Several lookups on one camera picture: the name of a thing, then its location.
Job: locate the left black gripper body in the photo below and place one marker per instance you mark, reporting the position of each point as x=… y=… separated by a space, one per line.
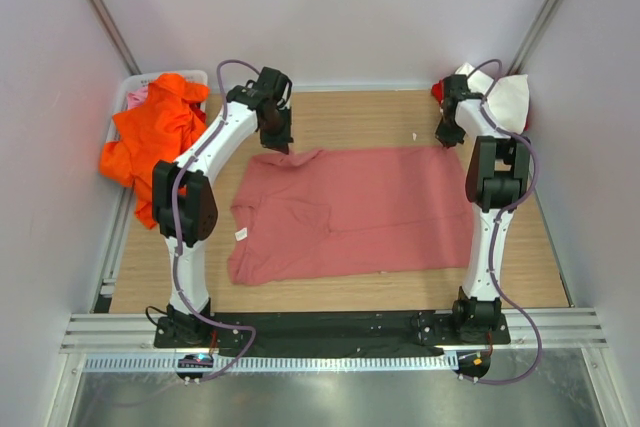
x=276 y=136

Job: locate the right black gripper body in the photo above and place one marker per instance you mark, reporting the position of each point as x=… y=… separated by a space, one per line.
x=449 y=132

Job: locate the pink t shirt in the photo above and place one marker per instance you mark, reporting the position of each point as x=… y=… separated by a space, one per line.
x=327 y=213

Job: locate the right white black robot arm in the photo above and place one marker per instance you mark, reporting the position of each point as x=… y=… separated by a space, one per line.
x=497 y=181

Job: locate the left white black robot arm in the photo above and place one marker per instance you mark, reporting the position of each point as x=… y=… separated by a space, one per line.
x=183 y=203

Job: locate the white folded t shirt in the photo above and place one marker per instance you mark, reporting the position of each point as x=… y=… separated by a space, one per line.
x=508 y=102

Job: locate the orange t shirt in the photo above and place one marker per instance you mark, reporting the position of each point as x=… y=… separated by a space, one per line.
x=163 y=127

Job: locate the light pink garment in basket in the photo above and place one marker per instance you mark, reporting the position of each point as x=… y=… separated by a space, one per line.
x=136 y=98

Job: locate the white plastic basket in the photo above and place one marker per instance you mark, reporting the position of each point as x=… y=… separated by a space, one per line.
x=136 y=82

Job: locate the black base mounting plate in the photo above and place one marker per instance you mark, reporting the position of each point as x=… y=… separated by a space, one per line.
x=327 y=335

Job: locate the right aluminium frame post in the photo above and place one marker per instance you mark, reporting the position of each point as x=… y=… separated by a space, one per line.
x=534 y=35

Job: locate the aluminium frame post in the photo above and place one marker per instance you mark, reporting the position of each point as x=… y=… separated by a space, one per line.
x=113 y=33
x=534 y=35

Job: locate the left aluminium frame post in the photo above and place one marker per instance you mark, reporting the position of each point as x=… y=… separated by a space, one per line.
x=113 y=33

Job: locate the slotted cable duct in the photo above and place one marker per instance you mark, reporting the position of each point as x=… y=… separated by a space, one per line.
x=196 y=363

